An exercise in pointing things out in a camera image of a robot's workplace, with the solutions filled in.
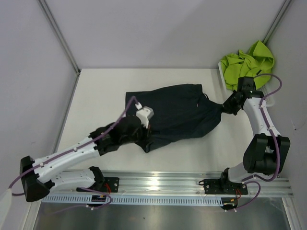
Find white plastic basket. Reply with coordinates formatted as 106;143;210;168
217;61;275;107

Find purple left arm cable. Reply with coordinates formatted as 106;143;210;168
8;96;142;211

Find aluminium frame post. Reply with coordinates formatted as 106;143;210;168
262;0;294;45
37;0;81;75

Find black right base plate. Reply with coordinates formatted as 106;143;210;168
198;179;248;195

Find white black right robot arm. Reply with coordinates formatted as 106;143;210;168
219;77;290;194

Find aluminium mounting rail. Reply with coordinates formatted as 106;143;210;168
32;170;294;198

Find left aluminium frame post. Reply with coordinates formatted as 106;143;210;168
37;0;81;75

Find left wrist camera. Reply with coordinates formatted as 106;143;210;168
135;103;154;128

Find lime green shorts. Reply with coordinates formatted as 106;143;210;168
220;41;275;91

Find white slotted cable duct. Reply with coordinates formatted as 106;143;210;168
42;194;223;207

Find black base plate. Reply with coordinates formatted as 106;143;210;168
198;179;248;195
87;177;119;193

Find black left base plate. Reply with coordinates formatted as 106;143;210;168
87;177;119;193

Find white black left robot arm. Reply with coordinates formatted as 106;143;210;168
20;115;151;202

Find right aluminium frame post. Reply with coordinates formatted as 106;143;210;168
262;0;294;45

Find dark navy shorts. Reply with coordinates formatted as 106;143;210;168
125;84;223;153

